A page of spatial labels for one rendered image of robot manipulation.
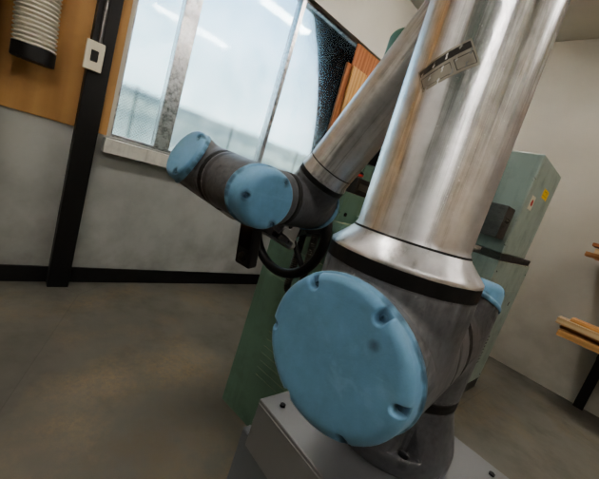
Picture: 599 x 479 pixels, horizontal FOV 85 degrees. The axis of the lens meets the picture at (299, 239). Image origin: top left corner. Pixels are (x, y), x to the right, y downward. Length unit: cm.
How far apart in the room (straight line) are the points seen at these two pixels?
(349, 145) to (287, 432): 42
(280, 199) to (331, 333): 25
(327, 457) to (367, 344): 25
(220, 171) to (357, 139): 21
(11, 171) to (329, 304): 195
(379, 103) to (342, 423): 41
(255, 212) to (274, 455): 33
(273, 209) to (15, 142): 174
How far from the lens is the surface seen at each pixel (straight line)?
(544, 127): 357
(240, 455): 63
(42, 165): 211
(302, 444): 50
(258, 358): 132
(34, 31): 190
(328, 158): 53
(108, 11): 207
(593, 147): 345
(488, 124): 31
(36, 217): 217
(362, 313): 26
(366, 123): 52
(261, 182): 45
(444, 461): 55
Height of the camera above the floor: 95
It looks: 10 degrees down
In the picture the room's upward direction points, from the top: 18 degrees clockwise
